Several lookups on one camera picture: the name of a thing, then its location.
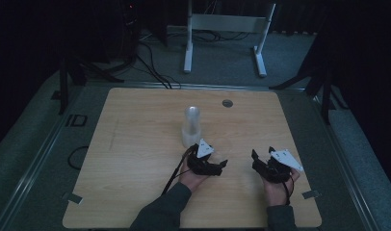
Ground black cable loop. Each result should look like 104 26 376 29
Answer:
66 145 90 171

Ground left hand-held gripper cable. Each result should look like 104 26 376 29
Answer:
161 145 197 196

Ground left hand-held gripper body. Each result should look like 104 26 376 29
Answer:
185 138 223 177

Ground dark computer tower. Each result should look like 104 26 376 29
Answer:
87 0 142 64

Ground person's left hand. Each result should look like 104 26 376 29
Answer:
178 158 211 193

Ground grey tape piece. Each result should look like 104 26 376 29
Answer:
301 190 323 200
62 192 85 205

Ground cables under white stand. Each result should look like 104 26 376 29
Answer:
190 29 252 42

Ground stack of clear plastic cups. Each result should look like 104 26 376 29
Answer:
181 106 202 149

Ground white metal stand frame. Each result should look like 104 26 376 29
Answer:
183 0 277 79

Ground right hand-held gripper cable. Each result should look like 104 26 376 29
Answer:
281 174 296 206

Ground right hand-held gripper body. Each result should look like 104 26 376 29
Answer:
257 148 304 185

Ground black tripod stand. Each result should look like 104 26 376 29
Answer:
269 32 349 126
57 54 125 116

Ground person's right hand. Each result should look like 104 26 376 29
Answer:
264 169 301 207

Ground black floor cables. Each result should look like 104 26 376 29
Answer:
132 32 182 90

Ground hand-held gripper cable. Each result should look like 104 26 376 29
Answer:
161 145 197 196
281 174 296 206

